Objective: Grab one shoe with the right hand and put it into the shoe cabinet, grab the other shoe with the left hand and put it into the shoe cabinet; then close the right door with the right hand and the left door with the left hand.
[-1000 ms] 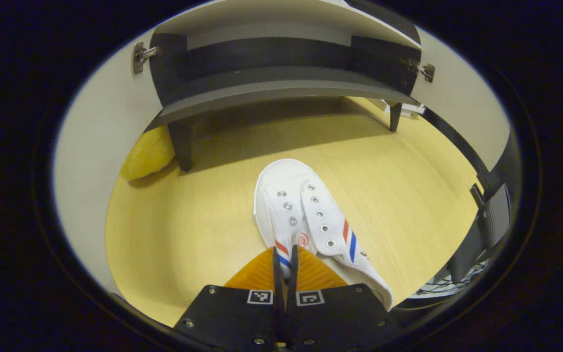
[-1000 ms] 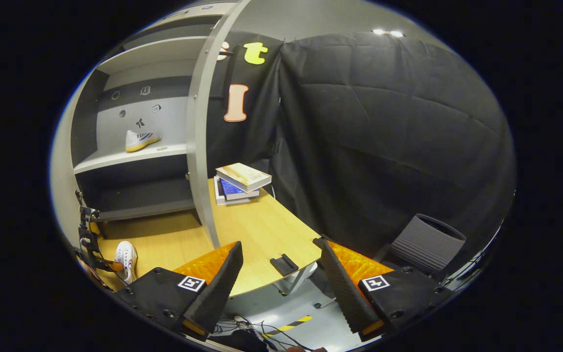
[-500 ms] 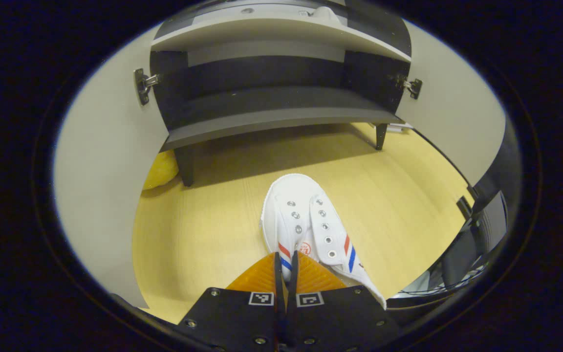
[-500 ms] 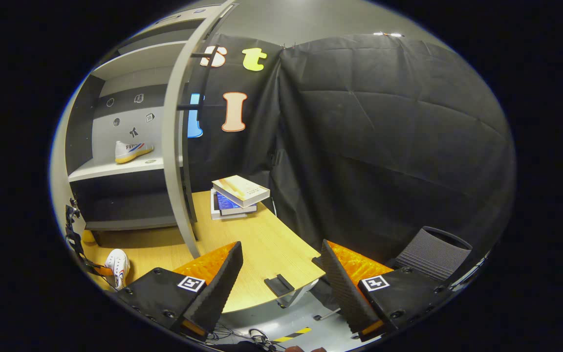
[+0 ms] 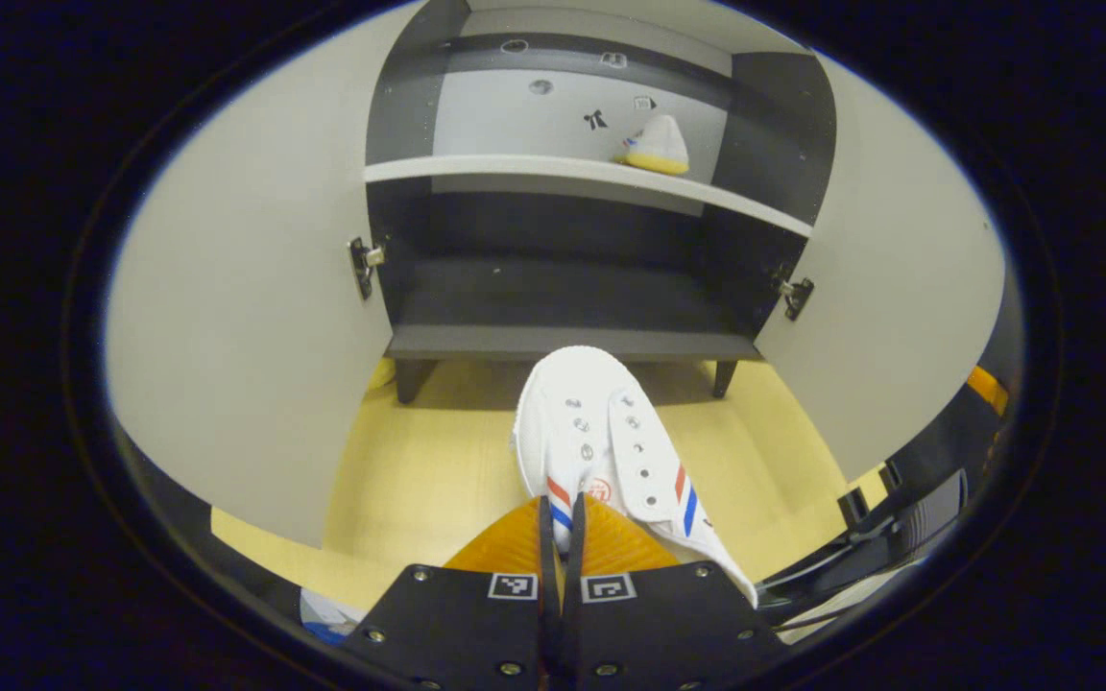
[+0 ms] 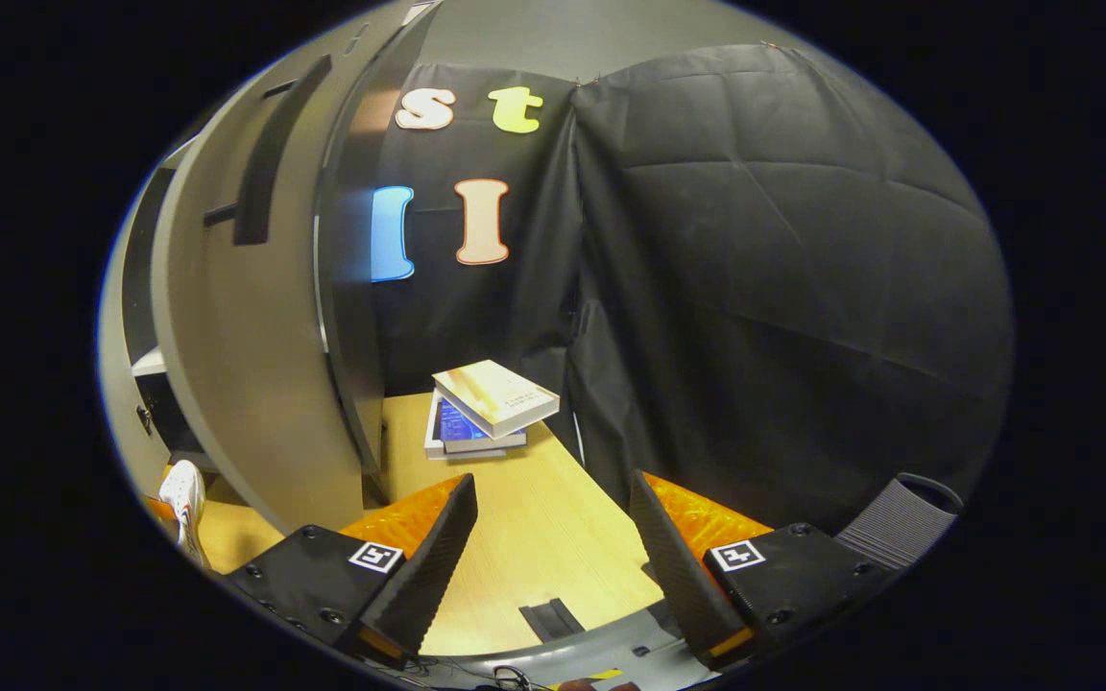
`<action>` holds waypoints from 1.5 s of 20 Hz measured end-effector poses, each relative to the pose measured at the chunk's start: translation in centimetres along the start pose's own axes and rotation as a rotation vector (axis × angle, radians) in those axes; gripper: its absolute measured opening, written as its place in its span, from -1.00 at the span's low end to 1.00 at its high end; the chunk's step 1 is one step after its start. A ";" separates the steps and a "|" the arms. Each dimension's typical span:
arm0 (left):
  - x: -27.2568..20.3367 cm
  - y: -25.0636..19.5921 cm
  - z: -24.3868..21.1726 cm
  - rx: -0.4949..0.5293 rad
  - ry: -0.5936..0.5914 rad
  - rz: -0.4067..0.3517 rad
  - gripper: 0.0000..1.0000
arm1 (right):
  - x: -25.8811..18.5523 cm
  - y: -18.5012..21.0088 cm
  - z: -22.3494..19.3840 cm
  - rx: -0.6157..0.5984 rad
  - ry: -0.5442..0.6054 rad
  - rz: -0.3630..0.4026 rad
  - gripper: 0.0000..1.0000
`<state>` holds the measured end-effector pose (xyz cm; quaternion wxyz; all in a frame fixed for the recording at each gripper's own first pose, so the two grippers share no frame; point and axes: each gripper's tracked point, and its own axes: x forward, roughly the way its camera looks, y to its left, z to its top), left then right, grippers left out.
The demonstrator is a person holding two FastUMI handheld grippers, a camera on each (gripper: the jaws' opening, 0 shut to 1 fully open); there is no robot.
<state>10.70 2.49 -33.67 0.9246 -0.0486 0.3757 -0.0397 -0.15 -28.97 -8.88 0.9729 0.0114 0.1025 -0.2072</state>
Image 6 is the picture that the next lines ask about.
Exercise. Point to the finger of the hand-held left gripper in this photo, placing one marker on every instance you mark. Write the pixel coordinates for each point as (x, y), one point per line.
(161, 509)

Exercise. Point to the blue cover book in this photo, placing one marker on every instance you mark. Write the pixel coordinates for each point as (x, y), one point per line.
(462, 420)

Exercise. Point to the cream cover book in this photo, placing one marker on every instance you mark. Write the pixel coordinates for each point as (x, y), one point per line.
(500, 395)

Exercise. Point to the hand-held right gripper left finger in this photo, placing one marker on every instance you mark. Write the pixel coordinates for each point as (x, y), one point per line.
(433, 566)

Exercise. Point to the white cabinet shelf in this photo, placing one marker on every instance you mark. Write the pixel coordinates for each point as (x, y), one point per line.
(150, 363)

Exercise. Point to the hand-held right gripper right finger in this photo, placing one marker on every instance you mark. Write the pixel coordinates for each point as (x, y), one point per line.
(673, 576)

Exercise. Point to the white shoe cabinet door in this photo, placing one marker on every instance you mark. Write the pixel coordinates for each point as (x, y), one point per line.
(246, 365)
(116, 403)

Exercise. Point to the white shoe cabinet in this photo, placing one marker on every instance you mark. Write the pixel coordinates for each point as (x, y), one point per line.
(361, 288)

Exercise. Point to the black quilted cloth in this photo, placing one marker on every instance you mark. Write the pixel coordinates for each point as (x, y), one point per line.
(803, 288)

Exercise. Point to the black backdrop cloth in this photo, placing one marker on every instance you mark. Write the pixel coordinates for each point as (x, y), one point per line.
(515, 317)

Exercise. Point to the white canvas shoe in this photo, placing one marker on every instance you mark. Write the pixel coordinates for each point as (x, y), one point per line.
(183, 494)

